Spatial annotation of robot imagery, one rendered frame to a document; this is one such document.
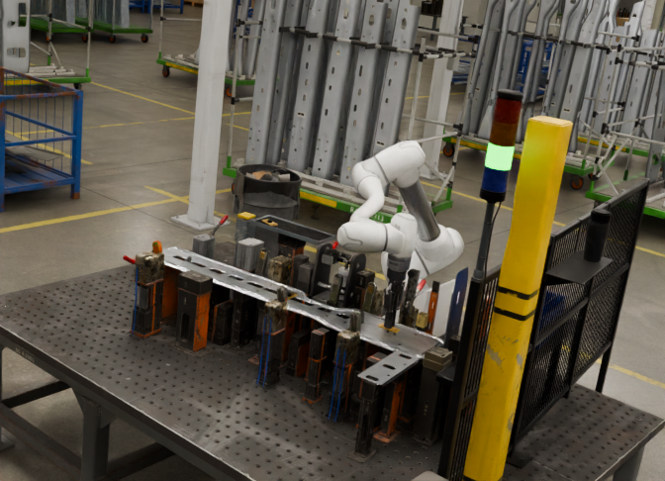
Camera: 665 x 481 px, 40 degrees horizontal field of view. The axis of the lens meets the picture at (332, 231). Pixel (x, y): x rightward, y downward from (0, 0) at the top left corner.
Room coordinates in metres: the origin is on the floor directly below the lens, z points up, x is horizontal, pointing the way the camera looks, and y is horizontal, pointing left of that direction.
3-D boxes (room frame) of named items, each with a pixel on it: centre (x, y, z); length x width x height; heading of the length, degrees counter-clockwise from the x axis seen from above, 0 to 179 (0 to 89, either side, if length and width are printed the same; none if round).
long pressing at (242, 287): (3.49, 0.17, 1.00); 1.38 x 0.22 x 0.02; 60
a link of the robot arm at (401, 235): (3.25, -0.25, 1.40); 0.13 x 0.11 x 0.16; 106
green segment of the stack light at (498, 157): (2.42, -0.42, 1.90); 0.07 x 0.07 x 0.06
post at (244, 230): (4.03, 0.40, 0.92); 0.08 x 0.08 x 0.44; 60
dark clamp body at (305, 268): (3.68, 0.07, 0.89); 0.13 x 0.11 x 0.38; 150
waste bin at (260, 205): (6.57, 0.51, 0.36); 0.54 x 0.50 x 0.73; 142
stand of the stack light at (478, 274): (2.42, -0.42, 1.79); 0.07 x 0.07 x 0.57
